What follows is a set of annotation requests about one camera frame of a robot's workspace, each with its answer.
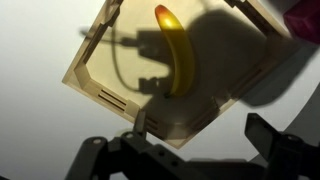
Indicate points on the yellow toy banana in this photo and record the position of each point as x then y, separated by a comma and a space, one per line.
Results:
181, 49

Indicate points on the pink cube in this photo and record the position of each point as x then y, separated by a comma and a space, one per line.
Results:
303, 20

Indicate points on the wooden tray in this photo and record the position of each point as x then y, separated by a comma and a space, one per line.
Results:
126, 65

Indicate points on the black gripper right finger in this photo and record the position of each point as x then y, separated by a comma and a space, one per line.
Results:
288, 156

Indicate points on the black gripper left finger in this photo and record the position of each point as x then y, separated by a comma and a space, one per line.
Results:
131, 154

